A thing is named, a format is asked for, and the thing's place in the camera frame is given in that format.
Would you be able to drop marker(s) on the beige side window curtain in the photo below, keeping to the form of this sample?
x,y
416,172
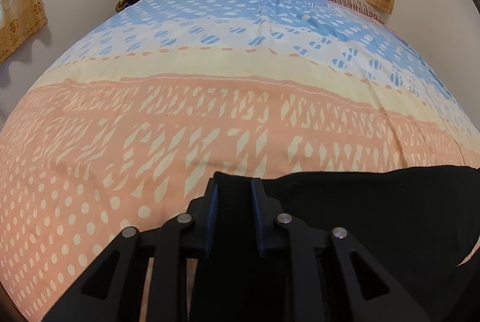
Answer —
x,y
20,19

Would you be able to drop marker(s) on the black pants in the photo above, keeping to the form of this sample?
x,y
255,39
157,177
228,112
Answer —
x,y
421,224

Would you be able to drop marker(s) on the polka dot bed cover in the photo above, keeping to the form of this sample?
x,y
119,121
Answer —
x,y
128,125

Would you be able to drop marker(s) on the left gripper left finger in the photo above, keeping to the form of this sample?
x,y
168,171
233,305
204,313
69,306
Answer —
x,y
138,262

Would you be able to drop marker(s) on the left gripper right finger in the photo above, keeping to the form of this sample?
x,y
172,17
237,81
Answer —
x,y
318,275

